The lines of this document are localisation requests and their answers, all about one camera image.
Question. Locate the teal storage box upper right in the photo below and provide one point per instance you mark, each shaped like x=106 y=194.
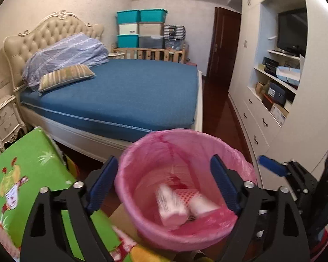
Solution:
x=153 y=15

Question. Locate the dark red door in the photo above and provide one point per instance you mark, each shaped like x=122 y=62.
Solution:
x=226 y=29

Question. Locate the white foam block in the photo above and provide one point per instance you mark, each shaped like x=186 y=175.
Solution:
x=172 y=210

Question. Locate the white storage box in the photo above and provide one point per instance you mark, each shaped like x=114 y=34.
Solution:
x=128 y=28

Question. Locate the striped pillow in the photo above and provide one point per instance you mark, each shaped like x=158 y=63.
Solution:
x=64 y=76

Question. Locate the green cartoon tablecloth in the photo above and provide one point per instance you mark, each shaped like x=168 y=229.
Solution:
x=44 y=215

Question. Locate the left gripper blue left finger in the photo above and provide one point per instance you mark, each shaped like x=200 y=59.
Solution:
x=99 y=183

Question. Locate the bed with blue sheet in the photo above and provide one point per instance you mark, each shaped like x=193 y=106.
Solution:
x=124 y=101

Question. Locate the beige storage box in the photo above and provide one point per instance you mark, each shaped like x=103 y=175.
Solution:
x=150 y=29

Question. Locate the checkered bag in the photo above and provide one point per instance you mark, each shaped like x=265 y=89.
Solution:
x=174 y=32

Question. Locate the wooden crib rail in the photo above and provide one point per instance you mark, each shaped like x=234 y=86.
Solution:
x=167 y=55

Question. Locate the grey clear storage box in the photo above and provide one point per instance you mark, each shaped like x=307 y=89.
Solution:
x=155 y=42

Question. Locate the white nightstand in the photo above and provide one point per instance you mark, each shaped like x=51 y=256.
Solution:
x=12 y=126

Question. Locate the white wall cabinet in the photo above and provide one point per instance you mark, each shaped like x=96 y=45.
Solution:
x=281 y=101

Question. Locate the beige tufted headboard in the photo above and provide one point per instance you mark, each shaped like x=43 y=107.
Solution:
x=53 y=28

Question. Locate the blue finger of the right gripper seen aside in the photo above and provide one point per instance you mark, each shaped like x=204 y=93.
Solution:
x=273 y=166

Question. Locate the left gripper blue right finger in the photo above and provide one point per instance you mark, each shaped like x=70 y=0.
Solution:
x=228 y=181

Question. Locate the small white foam piece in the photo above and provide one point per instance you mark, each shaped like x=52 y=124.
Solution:
x=200 y=206

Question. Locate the teal storage box upper left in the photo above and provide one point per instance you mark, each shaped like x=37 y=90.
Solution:
x=128 y=16

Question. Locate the pink lined trash bin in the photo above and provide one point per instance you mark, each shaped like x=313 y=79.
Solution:
x=180 y=159

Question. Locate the teal storage box lower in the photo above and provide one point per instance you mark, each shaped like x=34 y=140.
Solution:
x=127 y=41

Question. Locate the teal storage box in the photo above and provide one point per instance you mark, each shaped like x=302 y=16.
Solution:
x=127 y=41
x=128 y=16
x=153 y=15

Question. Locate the black television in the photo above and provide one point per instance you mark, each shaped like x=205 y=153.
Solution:
x=292 y=31

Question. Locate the blue folded duvet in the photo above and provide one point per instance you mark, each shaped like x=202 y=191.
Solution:
x=73 y=50

